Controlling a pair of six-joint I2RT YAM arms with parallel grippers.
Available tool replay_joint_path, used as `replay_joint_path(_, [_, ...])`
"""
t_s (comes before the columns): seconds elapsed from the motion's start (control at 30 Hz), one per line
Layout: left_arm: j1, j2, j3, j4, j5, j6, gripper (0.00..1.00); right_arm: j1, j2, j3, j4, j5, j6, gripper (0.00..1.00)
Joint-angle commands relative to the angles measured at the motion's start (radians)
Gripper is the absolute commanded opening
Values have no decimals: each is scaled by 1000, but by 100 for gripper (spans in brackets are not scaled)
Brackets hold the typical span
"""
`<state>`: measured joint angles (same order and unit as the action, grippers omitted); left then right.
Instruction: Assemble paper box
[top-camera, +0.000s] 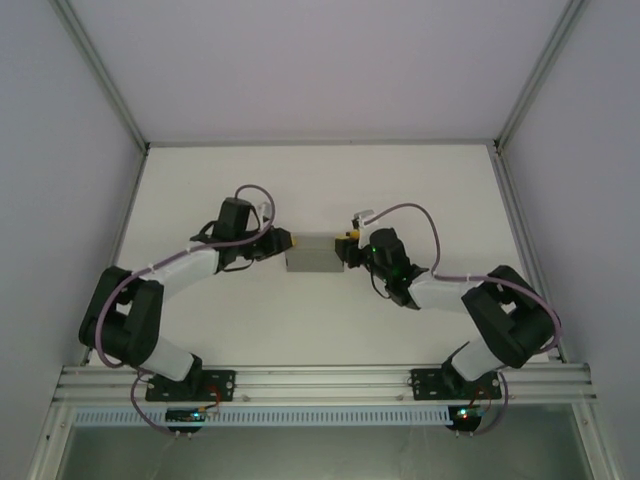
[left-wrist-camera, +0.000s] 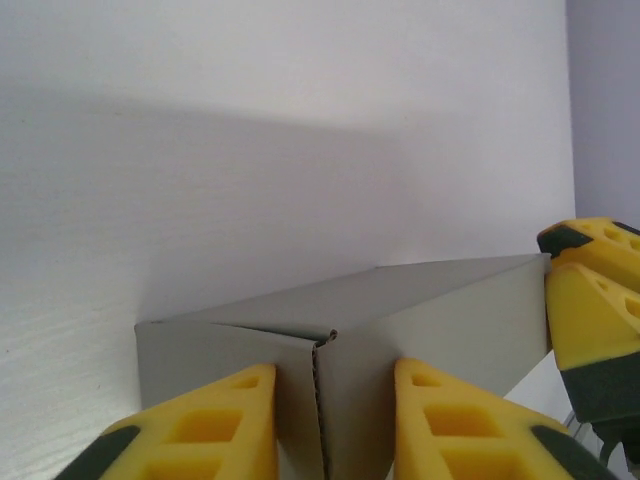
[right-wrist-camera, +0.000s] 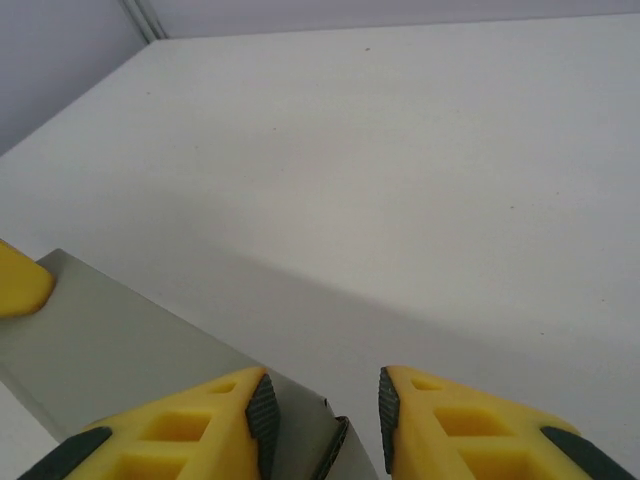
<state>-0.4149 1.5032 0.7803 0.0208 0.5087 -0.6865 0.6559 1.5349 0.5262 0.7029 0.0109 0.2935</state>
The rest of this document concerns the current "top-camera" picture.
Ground grey cloth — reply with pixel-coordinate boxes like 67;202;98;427
283;232;347;275

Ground right circuit board green light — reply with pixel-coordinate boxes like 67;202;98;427
449;405;494;427

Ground circuit board green light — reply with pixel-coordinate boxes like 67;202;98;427
449;405;494;427
164;407;221;426

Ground left circuit board green light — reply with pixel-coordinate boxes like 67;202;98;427
164;407;221;426

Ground grey metal panel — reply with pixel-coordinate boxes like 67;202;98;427
62;424;584;480

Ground thin black right gripper cable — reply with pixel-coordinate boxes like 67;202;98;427
368;268;392;302

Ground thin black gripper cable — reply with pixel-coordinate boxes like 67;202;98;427
368;268;392;302
218;253;257;275

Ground thin black left gripper cable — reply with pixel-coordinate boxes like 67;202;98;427
218;253;257;275

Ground aluminium table edge rail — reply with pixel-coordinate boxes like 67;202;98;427
79;147;151;367
492;149;569;364

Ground aluminium mounting rail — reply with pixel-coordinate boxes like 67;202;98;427
52;363;599;401

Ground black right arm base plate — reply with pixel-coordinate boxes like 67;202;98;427
409;367;504;402

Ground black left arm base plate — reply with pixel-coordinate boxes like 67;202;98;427
144;368;236;402

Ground light blue slotted cable duct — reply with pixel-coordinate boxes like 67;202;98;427
72;405;451;427

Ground aluminium frame post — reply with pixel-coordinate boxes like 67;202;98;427
492;0;592;151
49;0;152;151

